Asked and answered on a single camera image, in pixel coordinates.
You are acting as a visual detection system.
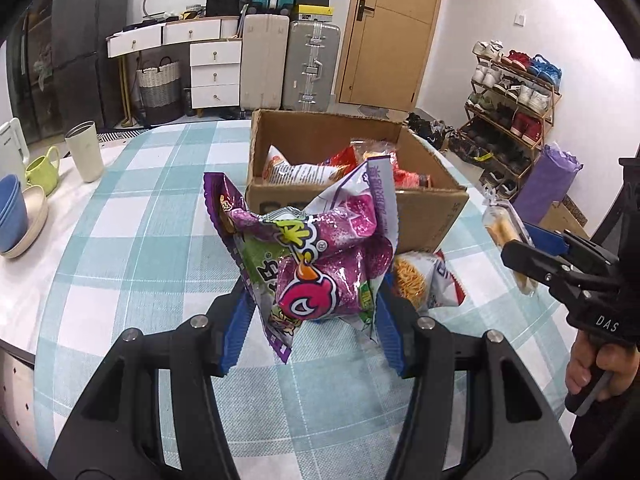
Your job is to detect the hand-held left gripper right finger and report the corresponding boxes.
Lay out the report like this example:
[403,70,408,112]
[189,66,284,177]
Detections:
[375,287,576,480]

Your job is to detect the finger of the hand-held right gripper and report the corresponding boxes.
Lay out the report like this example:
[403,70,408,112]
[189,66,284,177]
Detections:
[524,223,621,264]
[501,239,602,292]

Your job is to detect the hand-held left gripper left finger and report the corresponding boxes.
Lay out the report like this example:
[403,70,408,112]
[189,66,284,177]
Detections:
[47,280,256,480]

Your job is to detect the clear yellow cake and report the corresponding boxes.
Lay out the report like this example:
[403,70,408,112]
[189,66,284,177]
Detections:
[481,197,538,297]

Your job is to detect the large white noodle snack bag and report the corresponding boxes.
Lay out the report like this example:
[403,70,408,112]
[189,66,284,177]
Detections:
[390,250,465,313]

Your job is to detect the purple snack bag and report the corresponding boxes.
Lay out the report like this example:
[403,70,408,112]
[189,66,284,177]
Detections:
[202,156,399,365]

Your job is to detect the brown cardboard box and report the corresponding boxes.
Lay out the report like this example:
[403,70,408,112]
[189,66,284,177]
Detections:
[245,108,470,256]

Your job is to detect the red snack packet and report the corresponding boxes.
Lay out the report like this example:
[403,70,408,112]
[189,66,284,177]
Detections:
[392,160,434,191]
[345,140,401,167]

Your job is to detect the small white noodle snack bag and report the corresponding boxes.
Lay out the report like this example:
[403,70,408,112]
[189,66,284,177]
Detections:
[262,145,358,186]

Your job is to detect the person's right forearm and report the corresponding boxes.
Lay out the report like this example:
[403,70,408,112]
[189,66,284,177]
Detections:
[570,385,640,468]

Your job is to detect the person's right hand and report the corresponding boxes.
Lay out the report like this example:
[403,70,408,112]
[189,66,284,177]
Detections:
[565,332,640,396]

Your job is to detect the flat cardboard piece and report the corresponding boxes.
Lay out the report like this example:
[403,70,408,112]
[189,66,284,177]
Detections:
[539,194,592,241]

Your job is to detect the purple yoga mat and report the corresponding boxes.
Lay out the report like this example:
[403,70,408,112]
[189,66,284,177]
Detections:
[512,143,584,226]

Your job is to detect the shoe rack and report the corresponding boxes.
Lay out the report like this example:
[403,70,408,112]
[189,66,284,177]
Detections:
[457,42,563,196]

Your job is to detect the group of assorted shoes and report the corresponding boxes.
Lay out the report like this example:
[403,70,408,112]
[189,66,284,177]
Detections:
[404,39,563,201]

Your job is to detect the checked tablecloth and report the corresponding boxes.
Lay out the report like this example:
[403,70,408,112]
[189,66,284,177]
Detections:
[0,119,583,480]

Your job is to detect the beige bowl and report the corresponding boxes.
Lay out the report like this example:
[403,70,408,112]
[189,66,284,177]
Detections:
[0,185,49,259]

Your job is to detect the striped floor mat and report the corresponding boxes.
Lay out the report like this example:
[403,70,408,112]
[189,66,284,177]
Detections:
[97,129,151,142]

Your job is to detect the beige cup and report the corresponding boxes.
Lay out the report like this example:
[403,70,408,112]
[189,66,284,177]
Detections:
[64,121,106,183]

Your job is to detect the blue bowl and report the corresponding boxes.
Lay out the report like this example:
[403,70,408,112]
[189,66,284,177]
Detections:
[0,195,28,253]
[0,175,23,231]

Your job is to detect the green mug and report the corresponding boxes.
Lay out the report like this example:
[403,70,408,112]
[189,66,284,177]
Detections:
[25,146,62,197]

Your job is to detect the wooden door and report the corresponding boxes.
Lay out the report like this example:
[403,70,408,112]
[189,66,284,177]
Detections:
[334,0,448,111]

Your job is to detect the woven laundry basket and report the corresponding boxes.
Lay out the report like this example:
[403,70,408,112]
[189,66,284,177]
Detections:
[136,56,182,126]

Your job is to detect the white drawer cabinet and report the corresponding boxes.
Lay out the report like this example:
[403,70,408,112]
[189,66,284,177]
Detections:
[106,15,246,111]

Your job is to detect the silver suitcase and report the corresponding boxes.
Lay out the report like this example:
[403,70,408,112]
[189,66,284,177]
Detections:
[281,20,342,112]

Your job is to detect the beige suitcase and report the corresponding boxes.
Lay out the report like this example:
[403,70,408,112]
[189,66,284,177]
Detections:
[240,13,291,111]

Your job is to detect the white kettle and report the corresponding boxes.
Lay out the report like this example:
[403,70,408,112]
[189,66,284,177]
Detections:
[0,117,30,188]

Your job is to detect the black yellow box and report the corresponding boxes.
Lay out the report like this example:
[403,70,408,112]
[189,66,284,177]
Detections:
[292,5,335,23]

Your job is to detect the dark glass cabinet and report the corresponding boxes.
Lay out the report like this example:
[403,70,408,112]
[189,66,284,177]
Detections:
[7,0,56,146]

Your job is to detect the dark grey refrigerator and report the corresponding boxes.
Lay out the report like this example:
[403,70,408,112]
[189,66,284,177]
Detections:
[50,0,133,131]

